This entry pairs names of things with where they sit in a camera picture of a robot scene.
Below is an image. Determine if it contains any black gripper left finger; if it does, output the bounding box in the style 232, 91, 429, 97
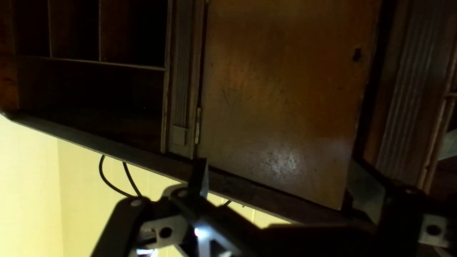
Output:
89, 157, 268, 257

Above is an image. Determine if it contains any dark wooden cabinet door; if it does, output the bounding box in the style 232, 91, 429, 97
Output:
195, 0, 382, 211

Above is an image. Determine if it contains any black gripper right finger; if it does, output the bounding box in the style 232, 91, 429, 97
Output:
342, 157, 457, 257

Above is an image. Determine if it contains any thin black cable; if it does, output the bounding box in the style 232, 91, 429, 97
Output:
96, 153, 144, 200

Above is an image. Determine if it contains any dark wooden secretary desk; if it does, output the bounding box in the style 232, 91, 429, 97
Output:
0, 0, 457, 230

